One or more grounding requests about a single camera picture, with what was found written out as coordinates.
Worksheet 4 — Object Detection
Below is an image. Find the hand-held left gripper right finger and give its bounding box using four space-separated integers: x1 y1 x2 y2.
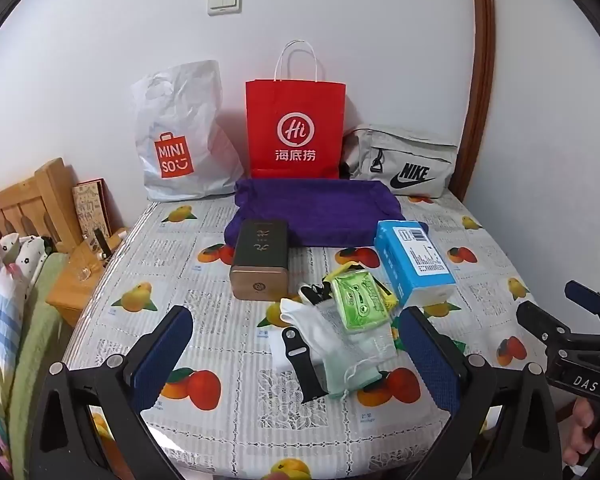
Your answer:
398 306 565 480

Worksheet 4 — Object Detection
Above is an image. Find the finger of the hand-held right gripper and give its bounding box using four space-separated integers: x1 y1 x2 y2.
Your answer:
516 300 574 349
564 280 600 321

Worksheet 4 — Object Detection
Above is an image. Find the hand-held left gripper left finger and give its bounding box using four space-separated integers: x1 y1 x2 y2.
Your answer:
30 305 196 480

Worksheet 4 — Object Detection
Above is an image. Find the green tissue packet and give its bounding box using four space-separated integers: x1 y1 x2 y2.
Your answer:
330 267 392 334

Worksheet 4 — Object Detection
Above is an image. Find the white sock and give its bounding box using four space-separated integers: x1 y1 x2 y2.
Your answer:
280 297 399 402

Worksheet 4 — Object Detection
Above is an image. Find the black watch strap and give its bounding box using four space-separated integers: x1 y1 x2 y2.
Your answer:
282 326 327 405

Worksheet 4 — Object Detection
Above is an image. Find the yellow black pouch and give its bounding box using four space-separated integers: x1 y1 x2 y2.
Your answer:
300 260 400 323

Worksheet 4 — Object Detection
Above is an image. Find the purple fabric bin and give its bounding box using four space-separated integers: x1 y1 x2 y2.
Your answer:
224 177 406 249

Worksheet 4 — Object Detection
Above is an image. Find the person's right hand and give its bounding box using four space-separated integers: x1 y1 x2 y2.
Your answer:
562 399 600 467

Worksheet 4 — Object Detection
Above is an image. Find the blue white carton box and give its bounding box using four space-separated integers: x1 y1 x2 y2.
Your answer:
374 219 457 309

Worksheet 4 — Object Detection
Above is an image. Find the wooden nightstand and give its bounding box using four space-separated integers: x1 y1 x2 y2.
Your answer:
46 227 131 329

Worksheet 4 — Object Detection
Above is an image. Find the clear glass cup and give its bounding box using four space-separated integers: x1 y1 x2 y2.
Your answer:
75 255 106 282

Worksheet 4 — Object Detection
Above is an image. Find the green blanket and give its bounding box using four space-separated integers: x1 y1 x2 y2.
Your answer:
7 252 72 480

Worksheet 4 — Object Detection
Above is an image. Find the dark rectangular tin box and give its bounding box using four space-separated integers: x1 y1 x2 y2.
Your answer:
229 219 290 302

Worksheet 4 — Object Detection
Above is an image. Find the patterned book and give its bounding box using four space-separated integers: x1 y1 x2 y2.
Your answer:
71 178 114 241

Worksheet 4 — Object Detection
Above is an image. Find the white spotted plush toy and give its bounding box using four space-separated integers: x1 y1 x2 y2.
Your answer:
0 232 49 287

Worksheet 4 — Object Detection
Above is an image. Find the grey waist bag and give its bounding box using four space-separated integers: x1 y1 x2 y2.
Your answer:
341 124 459 197

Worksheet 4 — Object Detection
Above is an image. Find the wooden headboard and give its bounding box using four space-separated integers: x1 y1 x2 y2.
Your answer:
0 157 81 256

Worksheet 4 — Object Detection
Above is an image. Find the white plastic shopping bag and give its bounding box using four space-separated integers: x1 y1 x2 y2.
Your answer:
131 60 246 203

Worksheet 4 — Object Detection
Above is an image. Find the red paper bag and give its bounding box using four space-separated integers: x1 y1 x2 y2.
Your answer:
245 40 347 181

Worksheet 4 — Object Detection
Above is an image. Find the brown wooden door frame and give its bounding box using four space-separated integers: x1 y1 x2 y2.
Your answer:
445 0 496 202

